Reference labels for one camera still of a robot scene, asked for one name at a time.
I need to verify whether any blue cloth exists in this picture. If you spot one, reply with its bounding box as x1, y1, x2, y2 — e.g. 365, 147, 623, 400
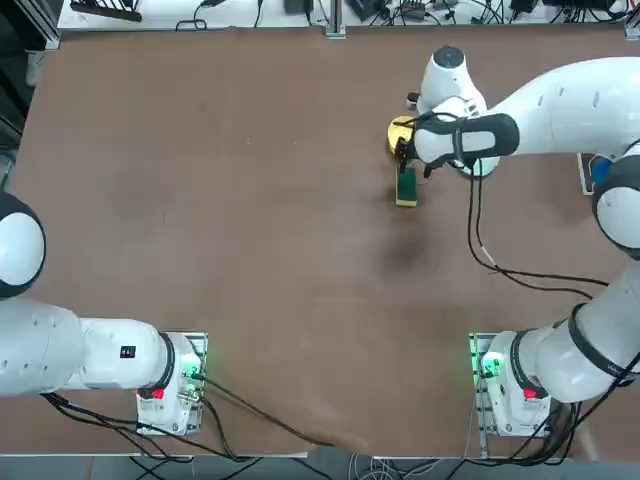
588, 153, 619, 185

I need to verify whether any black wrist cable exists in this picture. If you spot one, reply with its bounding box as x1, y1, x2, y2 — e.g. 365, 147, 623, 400
464, 158, 614, 304

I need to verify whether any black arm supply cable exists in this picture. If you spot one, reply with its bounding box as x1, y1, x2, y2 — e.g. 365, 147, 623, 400
39, 392, 241, 461

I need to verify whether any large power adapter brick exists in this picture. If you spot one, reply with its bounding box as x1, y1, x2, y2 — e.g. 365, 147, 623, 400
347, 0, 392, 22

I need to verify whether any aluminium frame post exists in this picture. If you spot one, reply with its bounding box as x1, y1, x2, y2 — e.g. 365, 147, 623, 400
35, 0, 62, 50
324, 0, 348, 39

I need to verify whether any black base power cable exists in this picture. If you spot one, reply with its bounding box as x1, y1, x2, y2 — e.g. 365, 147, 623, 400
198, 373, 346, 449

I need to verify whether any green and yellow sponge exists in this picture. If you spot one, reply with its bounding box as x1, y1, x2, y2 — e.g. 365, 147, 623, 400
394, 166, 421, 209

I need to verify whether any small yellow bowl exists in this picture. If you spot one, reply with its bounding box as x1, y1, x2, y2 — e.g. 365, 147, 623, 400
386, 115, 420, 157

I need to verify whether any white metal rack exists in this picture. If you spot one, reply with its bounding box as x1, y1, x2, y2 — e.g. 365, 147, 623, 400
576, 151, 601, 197

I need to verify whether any pale green round plate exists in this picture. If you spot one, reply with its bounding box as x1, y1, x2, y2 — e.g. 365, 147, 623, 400
455, 157, 502, 180

